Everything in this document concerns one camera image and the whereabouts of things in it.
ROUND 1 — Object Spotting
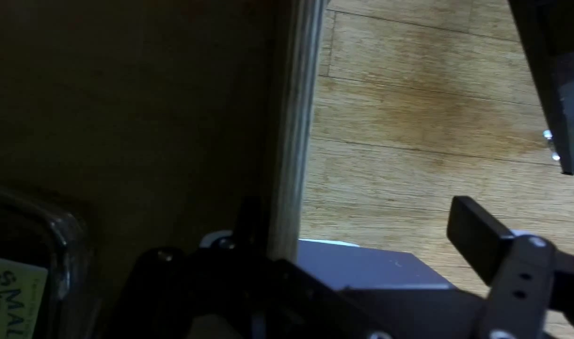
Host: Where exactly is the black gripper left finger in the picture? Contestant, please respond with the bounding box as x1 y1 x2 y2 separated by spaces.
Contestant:
104 195 388 339

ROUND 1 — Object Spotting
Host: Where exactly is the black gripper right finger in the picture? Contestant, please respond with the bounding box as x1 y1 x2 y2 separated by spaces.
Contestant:
447 193 574 339

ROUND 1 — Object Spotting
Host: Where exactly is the dark cabinet panel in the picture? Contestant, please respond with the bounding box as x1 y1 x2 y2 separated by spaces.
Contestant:
0 0 332 339

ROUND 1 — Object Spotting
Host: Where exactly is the stainless steel refrigerator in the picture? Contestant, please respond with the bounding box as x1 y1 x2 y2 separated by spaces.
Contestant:
296 239 492 339

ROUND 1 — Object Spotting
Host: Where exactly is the clear container with green label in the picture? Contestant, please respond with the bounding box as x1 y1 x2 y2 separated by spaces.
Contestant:
0 178 95 339

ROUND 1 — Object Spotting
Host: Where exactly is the dark pantry cabinet door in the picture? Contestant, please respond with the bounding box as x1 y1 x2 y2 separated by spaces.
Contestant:
509 0 574 71

